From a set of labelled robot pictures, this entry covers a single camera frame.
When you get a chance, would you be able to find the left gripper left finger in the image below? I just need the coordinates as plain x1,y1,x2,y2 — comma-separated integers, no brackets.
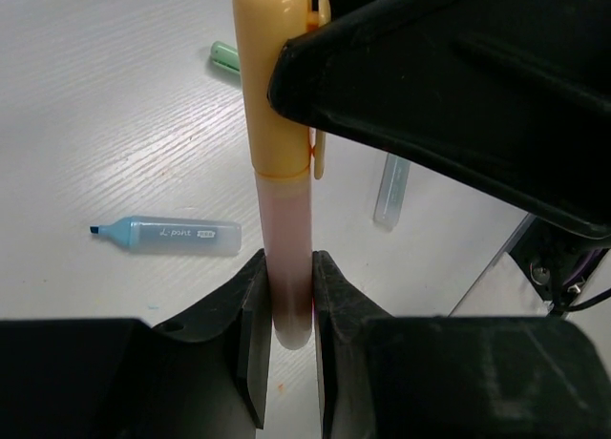
151,251,271,438

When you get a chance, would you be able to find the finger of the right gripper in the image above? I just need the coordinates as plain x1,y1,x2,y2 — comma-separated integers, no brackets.
268,0,610,240

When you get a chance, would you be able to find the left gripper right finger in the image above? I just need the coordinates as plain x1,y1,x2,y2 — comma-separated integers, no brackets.
313,251,401,438

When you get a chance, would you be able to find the blue pencil-shaped case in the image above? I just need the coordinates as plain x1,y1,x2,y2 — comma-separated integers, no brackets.
90,216,242,257

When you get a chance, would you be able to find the orange pencil-shaped case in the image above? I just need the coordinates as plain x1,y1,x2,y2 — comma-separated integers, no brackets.
256,176,313,350

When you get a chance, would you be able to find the orange eraser cap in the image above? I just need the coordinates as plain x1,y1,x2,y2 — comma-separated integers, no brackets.
232,0,331,180

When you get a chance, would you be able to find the green eraser cap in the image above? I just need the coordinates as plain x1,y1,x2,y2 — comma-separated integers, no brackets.
209,41,240,74

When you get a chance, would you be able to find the teal pencil-shaped case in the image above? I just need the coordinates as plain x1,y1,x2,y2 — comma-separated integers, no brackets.
373,154,411,231

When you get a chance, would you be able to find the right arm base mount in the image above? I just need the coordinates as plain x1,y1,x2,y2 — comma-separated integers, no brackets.
507,215,610,317

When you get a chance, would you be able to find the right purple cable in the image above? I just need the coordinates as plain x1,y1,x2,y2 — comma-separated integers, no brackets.
562,247,607,287

